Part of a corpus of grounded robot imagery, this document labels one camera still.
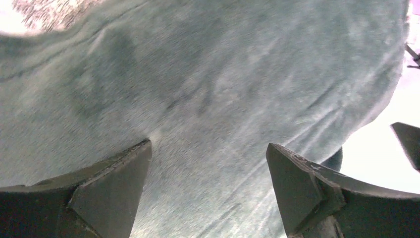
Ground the zebra and grey pillowcase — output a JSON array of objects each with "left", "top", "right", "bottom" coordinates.
[{"left": 0, "top": 0, "right": 409, "bottom": 238}]

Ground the black mini tripod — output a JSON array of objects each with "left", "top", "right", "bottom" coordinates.
[{"left": 405, "top": 44, "right": 420, "bottom": 69}]

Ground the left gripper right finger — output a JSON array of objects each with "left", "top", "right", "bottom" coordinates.
[{"left": 266, "top": 143, "right": 420, "bottom": 238}]

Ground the floral table cloth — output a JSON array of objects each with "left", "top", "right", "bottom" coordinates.
[{"left": 0, "top": 0, "right": 103, "bottom": 35}]

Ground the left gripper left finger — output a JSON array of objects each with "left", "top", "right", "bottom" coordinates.
[{"left": 0, "top": 140, "right": 152, "bottom": 238}]

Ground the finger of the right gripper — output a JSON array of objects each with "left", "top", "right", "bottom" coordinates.
[{"left": 391, "top": 122, "right": 420, "bottom": 171}]

